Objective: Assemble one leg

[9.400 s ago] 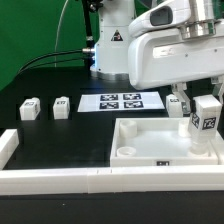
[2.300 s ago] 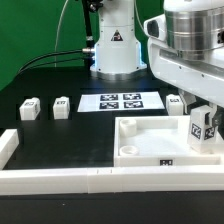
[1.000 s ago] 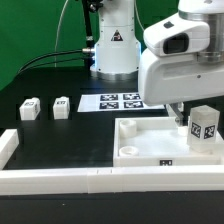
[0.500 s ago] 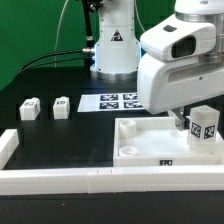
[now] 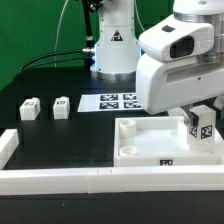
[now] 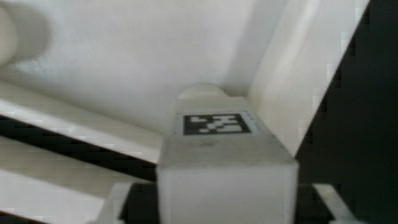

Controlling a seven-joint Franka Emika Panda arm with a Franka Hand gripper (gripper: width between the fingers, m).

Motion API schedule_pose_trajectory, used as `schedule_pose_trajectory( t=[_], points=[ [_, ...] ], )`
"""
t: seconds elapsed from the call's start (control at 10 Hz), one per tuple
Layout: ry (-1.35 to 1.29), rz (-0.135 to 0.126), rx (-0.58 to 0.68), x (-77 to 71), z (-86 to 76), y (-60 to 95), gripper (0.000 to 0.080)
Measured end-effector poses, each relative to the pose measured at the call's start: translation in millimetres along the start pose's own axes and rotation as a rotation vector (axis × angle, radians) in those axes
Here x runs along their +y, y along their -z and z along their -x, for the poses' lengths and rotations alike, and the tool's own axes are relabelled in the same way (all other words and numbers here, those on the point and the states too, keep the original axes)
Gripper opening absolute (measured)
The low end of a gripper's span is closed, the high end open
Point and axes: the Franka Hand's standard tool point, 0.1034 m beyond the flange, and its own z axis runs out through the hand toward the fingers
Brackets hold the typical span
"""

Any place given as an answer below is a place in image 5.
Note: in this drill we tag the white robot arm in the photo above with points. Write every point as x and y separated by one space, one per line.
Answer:
117 51

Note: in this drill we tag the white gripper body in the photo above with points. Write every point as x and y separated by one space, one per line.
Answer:
170 74

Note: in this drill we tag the white square tabletop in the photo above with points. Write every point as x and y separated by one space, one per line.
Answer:
160 141

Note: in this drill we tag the black pole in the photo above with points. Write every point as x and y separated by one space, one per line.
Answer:
89 36

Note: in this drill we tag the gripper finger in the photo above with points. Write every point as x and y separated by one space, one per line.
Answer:
219 102
190 118

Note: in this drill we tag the white U-shaped fence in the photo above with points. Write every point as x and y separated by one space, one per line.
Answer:
102 179

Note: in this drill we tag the paper sheet with markers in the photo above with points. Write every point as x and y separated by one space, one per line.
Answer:
108 102

